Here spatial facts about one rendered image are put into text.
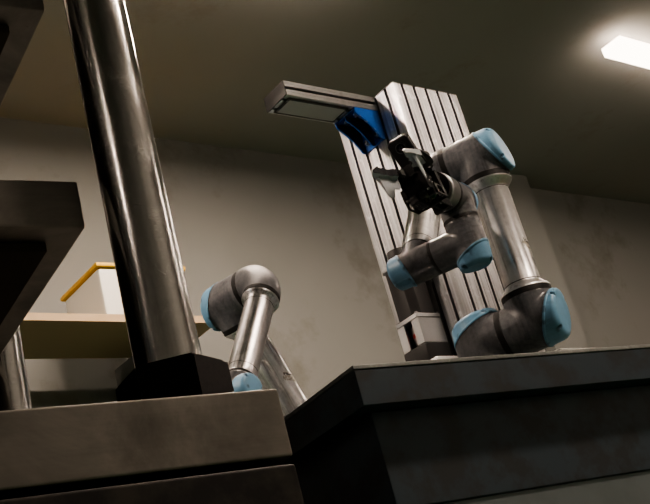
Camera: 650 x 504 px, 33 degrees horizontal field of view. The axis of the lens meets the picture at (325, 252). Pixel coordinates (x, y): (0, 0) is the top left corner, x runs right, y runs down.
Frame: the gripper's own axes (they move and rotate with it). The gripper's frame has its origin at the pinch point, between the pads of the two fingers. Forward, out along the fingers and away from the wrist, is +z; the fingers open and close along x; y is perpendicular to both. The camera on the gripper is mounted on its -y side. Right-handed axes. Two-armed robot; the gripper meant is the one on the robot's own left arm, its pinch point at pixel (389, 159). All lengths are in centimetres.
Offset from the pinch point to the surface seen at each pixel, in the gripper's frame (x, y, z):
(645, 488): -30, 76, 67
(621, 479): -29, 74, 69
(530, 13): -2, -161, -300
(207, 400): -10, 58, 107
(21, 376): 27, 36, 83
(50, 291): 209, -107, -167
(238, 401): -12, 59, 105
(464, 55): 36, -164, -306
